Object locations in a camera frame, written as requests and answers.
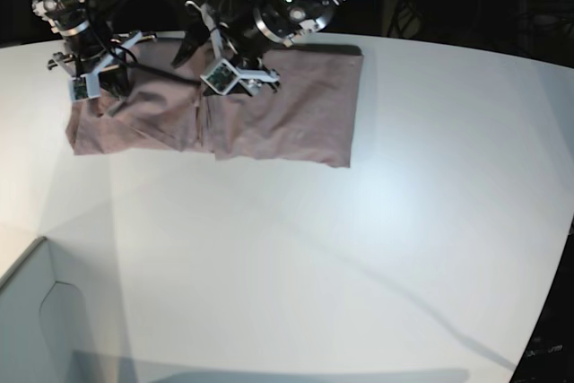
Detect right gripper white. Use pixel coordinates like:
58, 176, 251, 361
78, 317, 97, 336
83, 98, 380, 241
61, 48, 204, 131
47, 30, 157, 98

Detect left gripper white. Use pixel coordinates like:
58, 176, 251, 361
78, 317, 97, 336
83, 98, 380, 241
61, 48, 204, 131
171, 0, 280, 97

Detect mauve pink t-shirt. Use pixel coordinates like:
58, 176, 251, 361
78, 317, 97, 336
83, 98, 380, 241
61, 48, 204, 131
65, 44, 363, 168

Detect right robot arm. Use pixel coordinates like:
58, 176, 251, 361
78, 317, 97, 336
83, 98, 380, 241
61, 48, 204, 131
31, 0, 156, 102

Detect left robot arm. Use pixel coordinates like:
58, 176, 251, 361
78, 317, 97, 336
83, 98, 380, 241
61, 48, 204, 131
171, 0, 347, 96

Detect white cardboard box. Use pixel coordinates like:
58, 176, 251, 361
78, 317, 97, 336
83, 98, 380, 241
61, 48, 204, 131
1, 237, 138, 382

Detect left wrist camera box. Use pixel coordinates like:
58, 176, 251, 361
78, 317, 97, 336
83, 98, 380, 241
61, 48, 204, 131
201, 57, 240, 95

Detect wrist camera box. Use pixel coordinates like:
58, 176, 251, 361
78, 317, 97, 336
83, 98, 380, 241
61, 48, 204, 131
68, 74, 101, 102
201, 57, 240, 95

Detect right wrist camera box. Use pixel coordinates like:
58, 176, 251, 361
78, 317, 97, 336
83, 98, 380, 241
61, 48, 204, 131
68, 74, 101, 102

